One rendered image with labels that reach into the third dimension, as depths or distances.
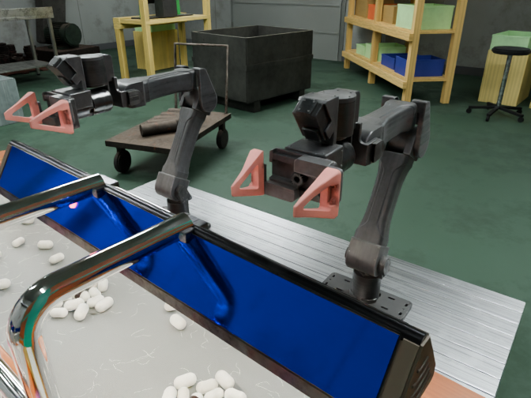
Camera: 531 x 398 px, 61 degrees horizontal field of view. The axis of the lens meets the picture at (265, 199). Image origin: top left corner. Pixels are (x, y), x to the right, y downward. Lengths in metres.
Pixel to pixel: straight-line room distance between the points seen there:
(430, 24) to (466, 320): 4.79
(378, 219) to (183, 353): 0.46
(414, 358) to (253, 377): 0.49
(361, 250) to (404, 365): 0.65
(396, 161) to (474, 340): 0.39
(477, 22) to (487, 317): 6.77
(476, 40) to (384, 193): 6.79
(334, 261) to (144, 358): 0.56
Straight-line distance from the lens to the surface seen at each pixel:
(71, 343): 0.90
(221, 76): 5.12
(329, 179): 0.56
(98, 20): 10.31
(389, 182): 0.96
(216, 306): 0.40
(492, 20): 7.62
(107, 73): 1.09
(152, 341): 0.86
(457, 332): 1.04
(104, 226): 0.52
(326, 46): 8.54
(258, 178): 0.63
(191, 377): 0.77
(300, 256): 1.19
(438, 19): 5.68
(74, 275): 0.38
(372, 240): 0.95
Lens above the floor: 1.32
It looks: 26 degrees down
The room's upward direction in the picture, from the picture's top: straight up
